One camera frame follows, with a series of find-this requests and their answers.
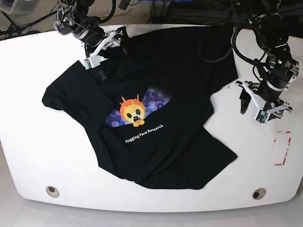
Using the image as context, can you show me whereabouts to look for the black cable loop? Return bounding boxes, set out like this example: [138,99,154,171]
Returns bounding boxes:
[197,0,263,64]

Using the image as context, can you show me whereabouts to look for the right table cable grommet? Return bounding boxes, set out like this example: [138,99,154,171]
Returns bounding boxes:
[252,188,267,200]

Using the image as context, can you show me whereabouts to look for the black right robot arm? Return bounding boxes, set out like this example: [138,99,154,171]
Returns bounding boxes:
[53,0,131,70]

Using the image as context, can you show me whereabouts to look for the left table cable grommet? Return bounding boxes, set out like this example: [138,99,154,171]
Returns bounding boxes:
[46,186,60,198]

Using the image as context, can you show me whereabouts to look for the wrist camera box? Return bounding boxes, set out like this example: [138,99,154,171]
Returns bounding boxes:
[83,56,100,70]
[255,108,271,124]

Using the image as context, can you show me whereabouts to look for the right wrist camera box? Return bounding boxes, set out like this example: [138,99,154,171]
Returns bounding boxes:
[83,56,100,70]

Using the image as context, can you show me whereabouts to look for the table cable grommet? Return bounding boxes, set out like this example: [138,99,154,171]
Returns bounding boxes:
[252,188,267,200]
[46,186,60,198]

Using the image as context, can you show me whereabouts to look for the black tripod stand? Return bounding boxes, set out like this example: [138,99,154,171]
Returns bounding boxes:
[0,9,60,40]

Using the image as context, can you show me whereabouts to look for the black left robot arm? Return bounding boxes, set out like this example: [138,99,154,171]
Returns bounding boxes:
[233,0,299,124]

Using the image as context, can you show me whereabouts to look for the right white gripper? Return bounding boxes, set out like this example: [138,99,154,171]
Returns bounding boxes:
[84,27,132,62]

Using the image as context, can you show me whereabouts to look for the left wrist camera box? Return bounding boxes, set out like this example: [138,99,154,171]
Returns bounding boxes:
[255,108,271,124]

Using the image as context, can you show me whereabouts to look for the red tape rectangle marking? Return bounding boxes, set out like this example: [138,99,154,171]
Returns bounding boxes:
[270,131,291,166]

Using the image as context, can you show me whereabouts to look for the black printed T-shirt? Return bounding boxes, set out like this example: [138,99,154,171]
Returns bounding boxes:
[42,24,238,190]

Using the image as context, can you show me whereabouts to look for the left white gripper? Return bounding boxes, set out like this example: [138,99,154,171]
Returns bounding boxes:
[236,81,292,120]

